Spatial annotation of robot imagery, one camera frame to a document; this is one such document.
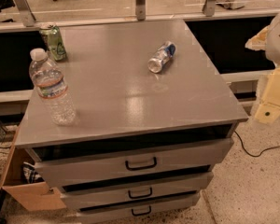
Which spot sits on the green soda can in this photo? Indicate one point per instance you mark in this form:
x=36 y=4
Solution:
x=53 y=40

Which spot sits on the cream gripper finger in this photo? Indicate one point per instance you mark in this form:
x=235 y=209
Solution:
x=258 y=41
x=269 y=104

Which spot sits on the bottom grey drawer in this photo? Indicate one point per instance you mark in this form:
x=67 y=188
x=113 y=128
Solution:
x=138 y=209

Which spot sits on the right metal railing post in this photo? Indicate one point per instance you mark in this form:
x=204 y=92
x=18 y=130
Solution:
x=209 y=8

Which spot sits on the middle grey drawer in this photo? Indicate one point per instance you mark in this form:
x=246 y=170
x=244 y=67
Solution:
x=136 y=191

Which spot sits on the checkered cloth in box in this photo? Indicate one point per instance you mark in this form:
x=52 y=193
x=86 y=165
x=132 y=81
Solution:
x=31 y=175

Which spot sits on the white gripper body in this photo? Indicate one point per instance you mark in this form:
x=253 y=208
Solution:
x=279 y=37

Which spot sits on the clear plastic water bottle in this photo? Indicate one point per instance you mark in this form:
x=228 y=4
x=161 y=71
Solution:
x=48 y=79

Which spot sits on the left metal railing post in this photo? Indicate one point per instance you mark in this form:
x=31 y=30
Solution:
x=26 y=14

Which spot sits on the top grey drawer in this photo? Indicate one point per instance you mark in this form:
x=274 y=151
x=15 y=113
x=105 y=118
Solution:
x=144 y=161

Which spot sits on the grey drawer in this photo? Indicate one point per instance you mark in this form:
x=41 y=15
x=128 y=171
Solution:
x=136 y=191
x=138 y=209
x=144 y=161

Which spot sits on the brown cardboard box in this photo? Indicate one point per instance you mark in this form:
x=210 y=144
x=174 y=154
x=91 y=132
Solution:
x=37 y=196

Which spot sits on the metal railing post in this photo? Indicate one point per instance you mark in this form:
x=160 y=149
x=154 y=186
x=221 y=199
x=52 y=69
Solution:
x=140 y=9
x=26 y=14
x=209 y=8

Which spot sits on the middle metal railing post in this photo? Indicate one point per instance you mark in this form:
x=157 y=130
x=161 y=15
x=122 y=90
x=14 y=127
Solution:
x=140 y=9

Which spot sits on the silver blue redbull can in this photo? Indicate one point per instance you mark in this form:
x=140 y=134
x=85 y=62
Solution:
x=161 y=57

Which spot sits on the grey drawer cabinet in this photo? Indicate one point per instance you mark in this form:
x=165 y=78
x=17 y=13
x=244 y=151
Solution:
x=121 y=105

